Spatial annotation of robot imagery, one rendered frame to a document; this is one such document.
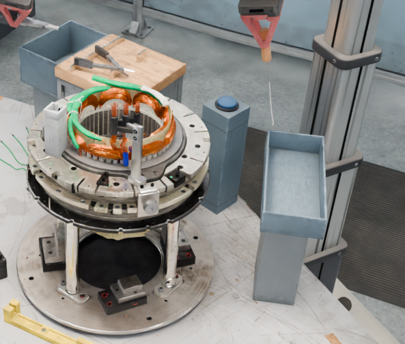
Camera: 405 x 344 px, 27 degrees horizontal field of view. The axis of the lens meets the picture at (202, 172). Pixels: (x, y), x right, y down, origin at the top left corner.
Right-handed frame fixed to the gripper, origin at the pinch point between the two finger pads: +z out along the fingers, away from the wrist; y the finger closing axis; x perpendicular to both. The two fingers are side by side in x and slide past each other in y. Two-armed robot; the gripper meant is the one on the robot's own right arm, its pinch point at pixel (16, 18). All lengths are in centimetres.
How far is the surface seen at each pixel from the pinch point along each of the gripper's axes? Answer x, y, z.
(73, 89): 13.9, 6.2, 9.7
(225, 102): 44.5, 6.4, 2.4
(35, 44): 3.4, -6.0, 12.2
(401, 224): 134, -57, 113
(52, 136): 14.0, 34.3, -9.8
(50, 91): 9.1, 3.4, 15.1
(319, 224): 60, 41, -11
